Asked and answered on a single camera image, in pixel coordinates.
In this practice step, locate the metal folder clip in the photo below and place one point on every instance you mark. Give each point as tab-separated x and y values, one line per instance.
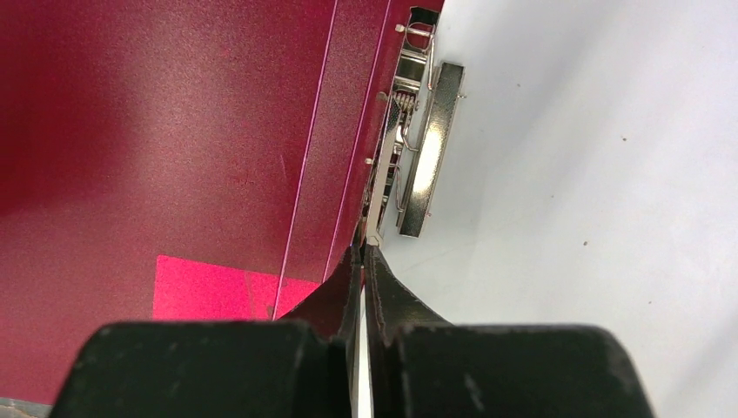
421	103

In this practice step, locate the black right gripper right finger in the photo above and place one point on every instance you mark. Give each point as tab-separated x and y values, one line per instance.
424	366

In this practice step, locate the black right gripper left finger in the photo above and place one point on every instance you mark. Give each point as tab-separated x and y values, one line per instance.
302	365

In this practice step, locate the red file folder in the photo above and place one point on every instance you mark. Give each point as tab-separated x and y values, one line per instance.
178	160

